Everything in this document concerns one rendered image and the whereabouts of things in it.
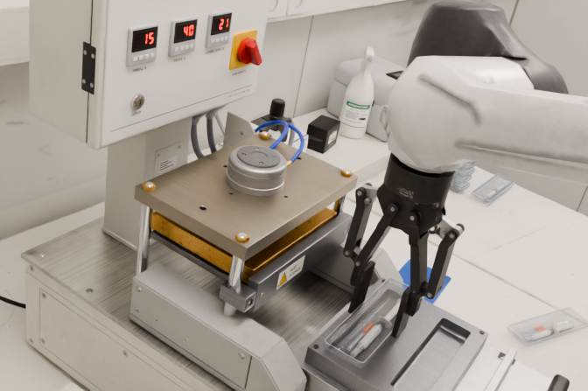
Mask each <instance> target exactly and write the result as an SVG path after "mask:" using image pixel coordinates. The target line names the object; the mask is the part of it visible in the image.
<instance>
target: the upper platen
mask: <svg viewBox="0 0 588 391"><path fill-rule="evenodd" d="M336 214H337V213H336V212H334V211H333V210H331V209H329V208H327V207H326V208H324V209H323V210H321V211H320V212H318V213H316V214H315V215H313V216H312V217H311V218H310V219H308V220H306V221H305V222H303V223H302V224H300V225H299V226H297V227H295V228H294V229H292V230H291V231H290V232H289V233H287V234H285V235H284V236H282V237H281V238H279V239H278V240H276V241H274V242H273V243H271V244H270V245H268V247H266V248H264V249H263V250H261V251H260V252H258V253H257V254H255V255H253V256H252V257H250V258H249V259H247V260H246V261H245V264H244V269H243V274H242V279H241V282H242V283H244V284H245V285H247V286H248V283H249V278H250V277H251V276H253V275H254V274H256V273H257V272H258V271H260V270H261V269H263V268H265V267H266V266H267V265H269V264H270V263H272V262H273V261H275V259H277V258H278V257H280V256H281V255H283V254H284V253H286V252H287V251H289V250H290V249H291V248H293V247H295V246H296V245H297V244H298V243H299V242H301V241H303V240H304V239H306V238H307V237H308V236H310V235H311V234H313V233H315V232H316V231H317V230H319V229H320V228H321V227H322V226H324V225H325V224H327V223H328V222H330V221H331V220H333V219H334V218H336ZM152 228H153V229H154V230H153V231H151V235H150V237H151V238H152V239H154V240H156V241H158V242H160V243H161V244H163V245H165V246H166V247H168V248H169V249H171V250H173V251H175V252H176V253H178V254H180V255H182V256H184V257H185V258H186V259H188V260H189V261H191V262H193V263H195V264H197V265H198V266H200V267H202V268H203V269H205V270H207V271H208V272H210V273H212V274H213V275H215V276H217V277H219V278H220V279H221V280H223V281H226V280H227V279H228V278H229V272H230V267H231V261H232V256H233V255H231V254H230V253H229V252H227V251H225V250H224V249H222V248H219V247H218V246H216V245H214V244H213V243H212V242H210V241H207V240H206V239H204V238H202V237H200V236H199V235H197V234H195V233H194V232H192V231H190V230H188V229H186V228H185V227H182V226H180V225H179V224H178V223H176V222H174V221H173V220H170V219H168V218H167V217H165V216H164V215H162V214H161V213H158V212H154V213H153V218H152Z"/></svg>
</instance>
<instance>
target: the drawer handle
mask: <svg viewBox="0 0 588 391"><path fill-rule="evenodd" d="M569 386H570V381H569V380H568V379H567V378H565V377H563V376H562V375H561V374H556V375H555V376H554V377H553V379H552V381H551V383H550V385H549V387H548V389H547V391H567V390H568V388H569Z"/></svg>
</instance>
